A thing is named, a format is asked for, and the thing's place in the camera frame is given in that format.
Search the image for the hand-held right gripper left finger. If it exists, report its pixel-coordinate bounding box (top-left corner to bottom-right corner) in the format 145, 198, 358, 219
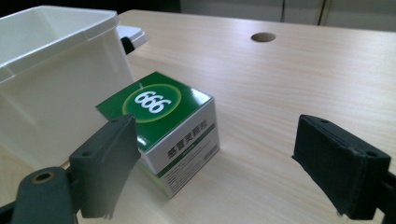
68, 114, 142, 220

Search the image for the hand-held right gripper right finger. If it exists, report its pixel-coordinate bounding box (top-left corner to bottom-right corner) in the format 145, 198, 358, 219
291, 114, 392, 221

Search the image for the green and white medicine box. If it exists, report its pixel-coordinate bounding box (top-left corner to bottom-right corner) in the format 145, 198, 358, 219
95, 71, 221, 200

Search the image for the white plastic bin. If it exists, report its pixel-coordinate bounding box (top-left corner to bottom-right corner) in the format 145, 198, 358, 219
0, 5, 136, 171

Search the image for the white cabinet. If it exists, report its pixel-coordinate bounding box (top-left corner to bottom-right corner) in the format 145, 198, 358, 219
179, 0, 396, 33

